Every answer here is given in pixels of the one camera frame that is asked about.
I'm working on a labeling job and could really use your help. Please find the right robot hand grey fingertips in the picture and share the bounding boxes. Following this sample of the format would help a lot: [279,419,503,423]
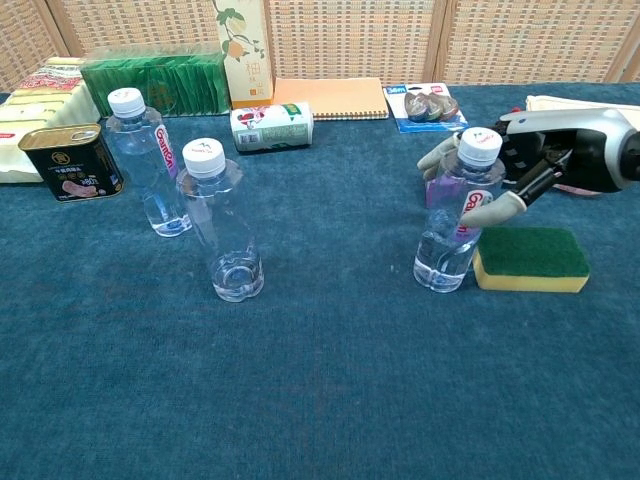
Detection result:
[417,107,640,226]

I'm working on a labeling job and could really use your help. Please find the clear water bottle white cap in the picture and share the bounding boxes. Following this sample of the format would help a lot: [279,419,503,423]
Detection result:
[103,87,194,239]
[175,138,265,303]
[412,127,507,294]

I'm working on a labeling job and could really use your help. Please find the beige lidded food container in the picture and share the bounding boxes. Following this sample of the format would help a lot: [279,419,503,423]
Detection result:
[524,94,640,112]

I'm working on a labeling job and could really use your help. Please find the green yellow scrub sponge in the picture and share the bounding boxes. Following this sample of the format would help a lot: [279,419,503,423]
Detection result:
[472,227,591,294]

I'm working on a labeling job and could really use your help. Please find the small purple box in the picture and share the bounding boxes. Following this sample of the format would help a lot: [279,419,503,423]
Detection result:
[424,172,471,210]

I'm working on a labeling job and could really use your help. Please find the blue tape measure blister pack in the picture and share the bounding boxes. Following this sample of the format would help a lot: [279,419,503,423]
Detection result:
[382,82,470,134]

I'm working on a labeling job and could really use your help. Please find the woven wicker folding screen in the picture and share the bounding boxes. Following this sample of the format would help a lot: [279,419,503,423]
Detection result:
[0,0,640,94]

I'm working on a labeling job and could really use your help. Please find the orange spiral notebook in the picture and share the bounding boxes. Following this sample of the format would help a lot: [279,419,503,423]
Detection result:
[272,77,390,122]

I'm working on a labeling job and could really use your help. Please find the white green drink can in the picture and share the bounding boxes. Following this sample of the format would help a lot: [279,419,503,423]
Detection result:
[229,101,315,153]

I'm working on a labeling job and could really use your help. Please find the tall orange white carton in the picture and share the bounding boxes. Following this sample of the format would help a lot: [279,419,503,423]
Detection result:
[212,0,276,111]

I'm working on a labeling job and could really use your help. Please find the blue table cloth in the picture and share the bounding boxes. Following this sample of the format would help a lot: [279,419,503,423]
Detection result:
[0,82,640,480]

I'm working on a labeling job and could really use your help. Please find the clear box green sachets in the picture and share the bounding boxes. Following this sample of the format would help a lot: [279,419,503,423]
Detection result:
[79,43,232,119]

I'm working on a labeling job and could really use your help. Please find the black gold luncheon meat tin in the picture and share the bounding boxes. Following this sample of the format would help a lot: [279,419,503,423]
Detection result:
[17,123,126,203]

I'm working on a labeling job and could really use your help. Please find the yellow sponge multipack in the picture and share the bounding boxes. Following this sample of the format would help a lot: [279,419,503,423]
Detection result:
[0,56,101,184]

